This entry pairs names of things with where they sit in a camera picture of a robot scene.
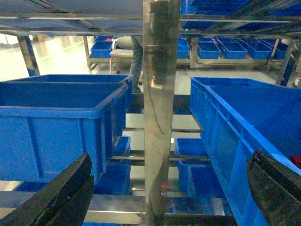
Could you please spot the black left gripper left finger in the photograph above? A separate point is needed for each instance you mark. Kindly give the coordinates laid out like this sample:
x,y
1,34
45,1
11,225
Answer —
x,y
64,201

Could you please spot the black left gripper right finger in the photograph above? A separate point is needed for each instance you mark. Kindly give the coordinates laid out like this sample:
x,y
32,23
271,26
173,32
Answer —
x,y
276,190

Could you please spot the red toy block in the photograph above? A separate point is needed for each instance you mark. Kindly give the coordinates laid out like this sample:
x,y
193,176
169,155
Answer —
x,y
296,160

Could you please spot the blue bin on shelf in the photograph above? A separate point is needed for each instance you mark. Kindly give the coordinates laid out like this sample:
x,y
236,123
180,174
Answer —
x,y
46,126

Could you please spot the steel shelf rack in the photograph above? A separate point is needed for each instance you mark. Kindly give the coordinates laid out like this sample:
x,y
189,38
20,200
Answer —
x,y
158,96

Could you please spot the large blue bin right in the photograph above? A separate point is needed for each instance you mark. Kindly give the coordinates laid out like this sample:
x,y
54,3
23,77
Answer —
x,y
237,117

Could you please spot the blue bin behind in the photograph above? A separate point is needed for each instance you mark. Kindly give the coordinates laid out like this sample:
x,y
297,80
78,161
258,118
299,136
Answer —
x,y
92,78

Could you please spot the person in jeans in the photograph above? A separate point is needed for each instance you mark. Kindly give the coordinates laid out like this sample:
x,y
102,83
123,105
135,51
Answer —
x,y
137,62

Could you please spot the grey chair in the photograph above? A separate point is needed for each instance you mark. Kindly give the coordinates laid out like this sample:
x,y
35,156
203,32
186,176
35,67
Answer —
x,y
122,48

